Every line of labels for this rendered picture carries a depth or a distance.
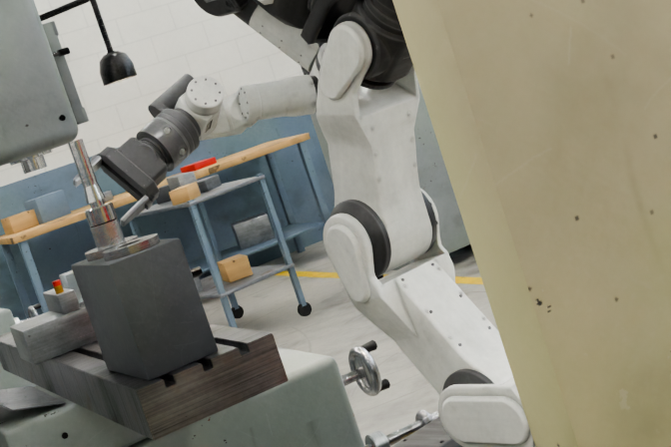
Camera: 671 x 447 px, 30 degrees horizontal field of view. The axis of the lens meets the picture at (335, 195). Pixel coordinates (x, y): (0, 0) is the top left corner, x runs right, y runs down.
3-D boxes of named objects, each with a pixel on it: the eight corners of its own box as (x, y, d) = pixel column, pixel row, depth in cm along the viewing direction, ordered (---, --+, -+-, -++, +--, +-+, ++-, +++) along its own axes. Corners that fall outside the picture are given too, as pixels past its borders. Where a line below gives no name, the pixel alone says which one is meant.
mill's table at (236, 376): (94, 333, 307) (83, 302, 306) (290, 380, 195) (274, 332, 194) (3, 369, 298) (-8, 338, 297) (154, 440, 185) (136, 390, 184)
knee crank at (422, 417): (448, 421, 272) (440, 395, 272) (462, 424, 267) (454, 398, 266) (363, 462, 263) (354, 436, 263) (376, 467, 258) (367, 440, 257)
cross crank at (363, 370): (377, 385, 284) (361, 336, 283) (401, 390, 274) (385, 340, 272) (318, 413, 278) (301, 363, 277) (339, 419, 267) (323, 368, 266)
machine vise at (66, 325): (179, 296, 264) (162, 247, 263) (201, 299, 251) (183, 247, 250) (20, 359, 251) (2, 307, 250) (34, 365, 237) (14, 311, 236)
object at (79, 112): (84, 123, 255) (50, 23, 252) (89, 121, 251) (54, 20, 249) (66, 128, 253) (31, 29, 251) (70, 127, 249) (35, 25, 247)
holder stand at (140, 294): (173, 343, 213) (134, 232, 211) (220, 351, 193) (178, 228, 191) (107, 370, 207) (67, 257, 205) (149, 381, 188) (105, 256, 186)
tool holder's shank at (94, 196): (86, 210, 203) (63, 145, 202) (104, 204, 204) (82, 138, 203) (91, 209, 200) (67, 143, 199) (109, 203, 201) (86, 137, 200)
